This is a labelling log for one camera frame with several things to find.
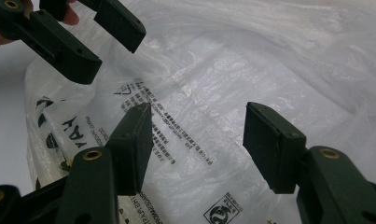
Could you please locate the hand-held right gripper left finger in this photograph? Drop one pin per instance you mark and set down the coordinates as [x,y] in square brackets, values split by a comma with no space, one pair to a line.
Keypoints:
[129,149]

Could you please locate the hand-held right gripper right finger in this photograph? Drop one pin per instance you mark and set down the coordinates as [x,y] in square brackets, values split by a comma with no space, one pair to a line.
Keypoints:
[272,149]

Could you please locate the clear printed plastic bag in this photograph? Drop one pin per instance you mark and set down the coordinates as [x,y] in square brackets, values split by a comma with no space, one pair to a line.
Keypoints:
[207,93]

